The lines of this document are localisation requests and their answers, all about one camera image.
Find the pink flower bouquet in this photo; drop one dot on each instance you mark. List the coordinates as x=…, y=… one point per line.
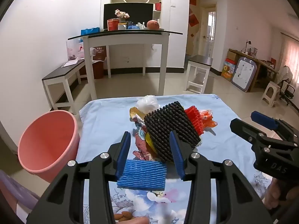
x=121, y=14

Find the white plastic bag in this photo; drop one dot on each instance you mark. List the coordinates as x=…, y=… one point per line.
x=147, y=105

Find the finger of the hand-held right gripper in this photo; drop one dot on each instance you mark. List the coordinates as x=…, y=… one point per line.
x=264, y=120
x=243, y=128

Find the pink plastic bucket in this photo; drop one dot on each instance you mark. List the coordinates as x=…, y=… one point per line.
x=46, y=140

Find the white paper sheet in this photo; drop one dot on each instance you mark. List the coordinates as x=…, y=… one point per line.
x=70, y=63

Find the yellow wrapper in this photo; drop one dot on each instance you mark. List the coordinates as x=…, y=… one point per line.
x=150, y=142

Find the blue foam net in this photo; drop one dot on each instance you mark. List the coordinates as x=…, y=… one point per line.
x=142, y=175

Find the white door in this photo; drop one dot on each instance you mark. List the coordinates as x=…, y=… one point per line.
x=211, y=28

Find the red paper wall decoration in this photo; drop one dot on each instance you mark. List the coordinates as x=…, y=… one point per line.
x=195, y=21
x=193, y=2

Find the white bench with dark top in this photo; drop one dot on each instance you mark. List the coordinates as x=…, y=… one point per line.
x=60, y=71

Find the gold foil wrapper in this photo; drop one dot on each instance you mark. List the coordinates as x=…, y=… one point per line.
x=134, y=113

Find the blue packet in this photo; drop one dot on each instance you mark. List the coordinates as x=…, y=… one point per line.
x=133, y=27

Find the wooden desk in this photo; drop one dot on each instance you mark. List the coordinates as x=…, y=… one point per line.
x=264, y=66

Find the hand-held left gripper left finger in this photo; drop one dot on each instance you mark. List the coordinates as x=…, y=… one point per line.
x=123, y=154

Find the clear plastic bag with contents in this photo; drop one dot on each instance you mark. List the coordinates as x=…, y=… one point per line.
x=74, y=49

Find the black foam net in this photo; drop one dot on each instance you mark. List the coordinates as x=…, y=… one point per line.
x=168, y=123

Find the blue-framed drawing board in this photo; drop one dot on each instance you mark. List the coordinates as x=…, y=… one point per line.
x=244, y=73

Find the black office chair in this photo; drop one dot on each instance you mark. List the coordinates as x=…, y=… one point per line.
x=286, y=91

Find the black monitor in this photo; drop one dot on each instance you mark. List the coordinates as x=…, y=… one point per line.
x=137, y=14

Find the red pomegranate ornament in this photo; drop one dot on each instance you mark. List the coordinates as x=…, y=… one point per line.
x=153, y=25

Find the red snack wrapper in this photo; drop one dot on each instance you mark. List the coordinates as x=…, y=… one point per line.
x=140, y=144

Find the purple object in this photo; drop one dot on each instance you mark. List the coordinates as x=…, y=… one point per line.
x=14, y=191

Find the pile of almonds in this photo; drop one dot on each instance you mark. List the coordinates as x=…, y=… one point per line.
x=122, y=215

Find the blue bag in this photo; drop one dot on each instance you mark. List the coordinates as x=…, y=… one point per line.
x=90, y=31

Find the white plastic stool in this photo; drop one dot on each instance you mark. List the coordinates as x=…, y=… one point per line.
x=272, y=89

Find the white table with glass top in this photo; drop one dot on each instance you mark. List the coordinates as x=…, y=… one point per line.
x=126, y=38

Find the red container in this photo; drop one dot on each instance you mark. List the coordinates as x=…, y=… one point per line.
x=157, y=6

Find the light blue floral cloth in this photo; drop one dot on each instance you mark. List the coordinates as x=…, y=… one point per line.
x=107, y=121

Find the orange clear plastic bag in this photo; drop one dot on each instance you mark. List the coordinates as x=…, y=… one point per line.
x=208, y=121

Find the person's right hand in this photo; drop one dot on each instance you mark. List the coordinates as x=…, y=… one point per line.
x=271, y=197

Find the dark red box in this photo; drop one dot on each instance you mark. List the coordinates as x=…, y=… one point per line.
x=99, y=67

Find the small white dark-topped table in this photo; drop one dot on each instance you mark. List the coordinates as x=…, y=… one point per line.
x=201, y=60

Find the pink curtain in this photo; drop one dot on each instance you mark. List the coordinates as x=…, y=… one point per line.
x=292, y=53

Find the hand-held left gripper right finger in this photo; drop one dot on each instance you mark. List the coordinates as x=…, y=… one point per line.
x=176, y=154

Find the colourful cardboard box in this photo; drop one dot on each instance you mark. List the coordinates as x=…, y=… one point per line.
x=227, y=71

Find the red foam net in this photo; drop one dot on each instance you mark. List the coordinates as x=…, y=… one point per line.
x=193, y=116

